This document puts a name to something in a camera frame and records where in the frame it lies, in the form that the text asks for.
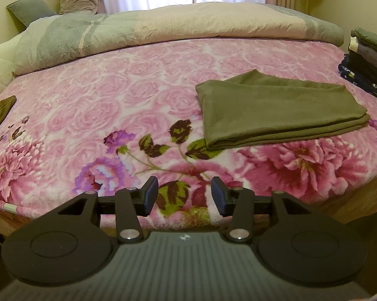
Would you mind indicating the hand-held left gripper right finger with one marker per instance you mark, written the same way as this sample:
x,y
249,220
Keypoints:
x,y
219,197

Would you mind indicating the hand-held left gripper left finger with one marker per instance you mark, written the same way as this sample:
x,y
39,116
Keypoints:
x,y
151,197

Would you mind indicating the olive green pants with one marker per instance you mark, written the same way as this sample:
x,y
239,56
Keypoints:
x,y
279,109

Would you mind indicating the pink floral blanket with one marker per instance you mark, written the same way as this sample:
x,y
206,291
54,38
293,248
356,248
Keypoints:
x,y
113,94

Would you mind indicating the grey beige striped quilt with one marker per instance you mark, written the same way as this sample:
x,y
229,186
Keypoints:
x,y
176,22

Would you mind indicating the folded navy printed garment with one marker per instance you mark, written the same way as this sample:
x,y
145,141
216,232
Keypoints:
x,y
361,80

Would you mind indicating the folded black garment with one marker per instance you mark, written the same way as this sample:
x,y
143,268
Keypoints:
x,y
364,65

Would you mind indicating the cream quilted mattress pad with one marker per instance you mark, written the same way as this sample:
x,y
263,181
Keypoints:
x,y
0,62

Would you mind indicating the beige folded towel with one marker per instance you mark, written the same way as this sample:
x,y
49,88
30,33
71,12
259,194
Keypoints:
x,y
78,3

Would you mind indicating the folded grey garment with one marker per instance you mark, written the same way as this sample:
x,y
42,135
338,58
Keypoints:
x,y
373,55

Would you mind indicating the folded green garment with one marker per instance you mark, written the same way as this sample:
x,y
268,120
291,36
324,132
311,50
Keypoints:
x,y
373,39

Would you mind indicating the grey pillow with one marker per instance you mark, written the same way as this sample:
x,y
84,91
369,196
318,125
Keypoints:
x,y
31,9

